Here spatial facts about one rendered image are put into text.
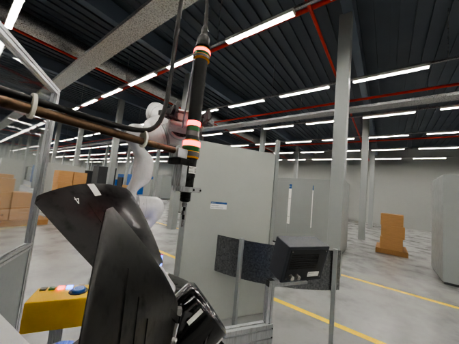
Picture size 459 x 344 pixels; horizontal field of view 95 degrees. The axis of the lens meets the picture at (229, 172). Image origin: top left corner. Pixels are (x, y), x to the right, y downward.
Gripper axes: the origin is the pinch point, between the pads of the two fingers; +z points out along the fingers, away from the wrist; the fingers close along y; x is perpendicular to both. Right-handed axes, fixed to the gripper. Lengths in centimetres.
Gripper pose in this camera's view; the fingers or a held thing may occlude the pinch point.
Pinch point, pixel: (192, 111)
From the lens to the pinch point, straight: 59.1
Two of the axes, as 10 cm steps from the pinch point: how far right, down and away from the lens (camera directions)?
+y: -9.1, -1.2, -3.9
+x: 1.0, -9.9, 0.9
